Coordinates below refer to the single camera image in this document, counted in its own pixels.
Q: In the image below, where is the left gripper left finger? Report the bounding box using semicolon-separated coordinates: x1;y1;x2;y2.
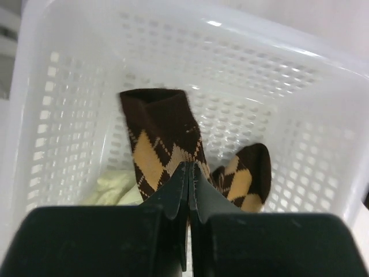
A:
11;162;189;276

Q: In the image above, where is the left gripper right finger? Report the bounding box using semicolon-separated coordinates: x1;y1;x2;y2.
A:
189;163;357;276

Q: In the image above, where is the pale yellow cloth in bin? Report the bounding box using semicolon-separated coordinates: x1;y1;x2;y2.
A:
81;170;144;206

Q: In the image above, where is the white plastic bin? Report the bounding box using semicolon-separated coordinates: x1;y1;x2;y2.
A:
0;0;369;237

